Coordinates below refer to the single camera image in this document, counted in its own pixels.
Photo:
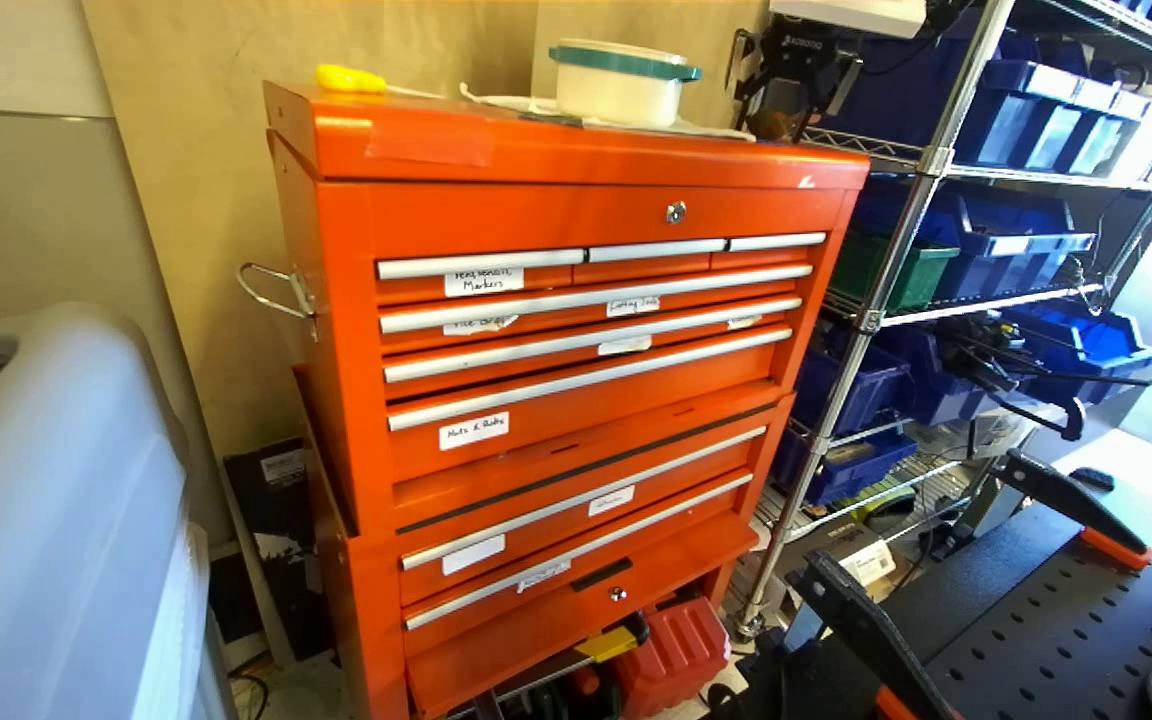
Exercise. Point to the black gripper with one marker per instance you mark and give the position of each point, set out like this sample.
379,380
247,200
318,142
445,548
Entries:
800,60

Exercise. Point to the small brown doll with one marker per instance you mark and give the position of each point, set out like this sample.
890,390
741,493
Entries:
778,128

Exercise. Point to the white bowl green rim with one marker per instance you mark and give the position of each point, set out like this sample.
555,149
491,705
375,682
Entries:
616,89

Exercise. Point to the white flat tray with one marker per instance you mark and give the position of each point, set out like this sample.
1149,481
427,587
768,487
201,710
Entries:
716,128

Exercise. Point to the green shelf bin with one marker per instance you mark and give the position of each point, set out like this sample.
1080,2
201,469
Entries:
918,278

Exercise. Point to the blue labelled shelf bin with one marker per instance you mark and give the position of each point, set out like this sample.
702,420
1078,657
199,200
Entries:
1003,252

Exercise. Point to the blue bins with white labels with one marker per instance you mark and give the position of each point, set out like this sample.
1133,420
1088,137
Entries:
1048,124

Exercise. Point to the dark blue shelf bin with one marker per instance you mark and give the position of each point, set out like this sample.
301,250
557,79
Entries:
861,386

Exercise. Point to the black hand tool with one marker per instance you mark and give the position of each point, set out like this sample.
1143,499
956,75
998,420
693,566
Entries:
1003,375

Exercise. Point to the orange top tool chest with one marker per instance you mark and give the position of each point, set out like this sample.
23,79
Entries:
562,386

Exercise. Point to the bright blue open bin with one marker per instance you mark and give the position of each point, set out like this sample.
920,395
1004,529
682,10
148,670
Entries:
1088,342

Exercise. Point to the yellow plastic object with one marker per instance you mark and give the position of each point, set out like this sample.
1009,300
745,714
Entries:
346,79

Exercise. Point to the black clamp orange grip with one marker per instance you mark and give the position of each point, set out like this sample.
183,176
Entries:
1070,504
869,635

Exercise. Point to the red plastic tool case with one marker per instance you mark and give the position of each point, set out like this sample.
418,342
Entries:
675,657

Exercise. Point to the orange bottom roller cabinet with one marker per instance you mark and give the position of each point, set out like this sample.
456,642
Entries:
536,626

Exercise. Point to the black perforated work table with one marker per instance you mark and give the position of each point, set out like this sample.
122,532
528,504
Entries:
1057,642

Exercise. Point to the black box on floor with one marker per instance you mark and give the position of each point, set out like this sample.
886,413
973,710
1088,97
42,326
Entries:
282,546

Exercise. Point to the translucent white plastic tub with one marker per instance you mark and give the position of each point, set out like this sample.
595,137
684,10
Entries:
58,532

